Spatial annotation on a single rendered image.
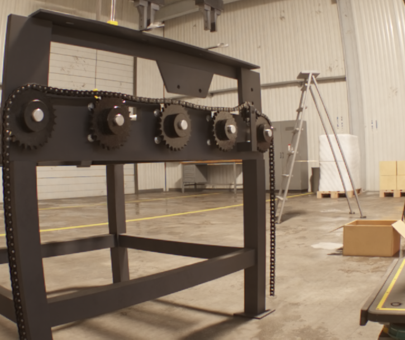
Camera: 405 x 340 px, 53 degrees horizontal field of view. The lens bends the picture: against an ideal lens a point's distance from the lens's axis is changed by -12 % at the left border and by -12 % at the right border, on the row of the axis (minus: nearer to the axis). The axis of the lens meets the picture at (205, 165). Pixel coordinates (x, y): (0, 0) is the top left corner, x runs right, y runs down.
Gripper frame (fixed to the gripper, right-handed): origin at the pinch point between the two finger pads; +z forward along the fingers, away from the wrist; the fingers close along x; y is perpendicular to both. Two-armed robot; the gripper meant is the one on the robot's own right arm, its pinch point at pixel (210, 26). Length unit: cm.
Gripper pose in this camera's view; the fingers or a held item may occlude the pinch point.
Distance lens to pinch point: 179.0
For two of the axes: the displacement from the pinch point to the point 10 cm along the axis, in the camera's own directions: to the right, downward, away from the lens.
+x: 6.0, -0.1, 8.0
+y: 8.0, -0.3, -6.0
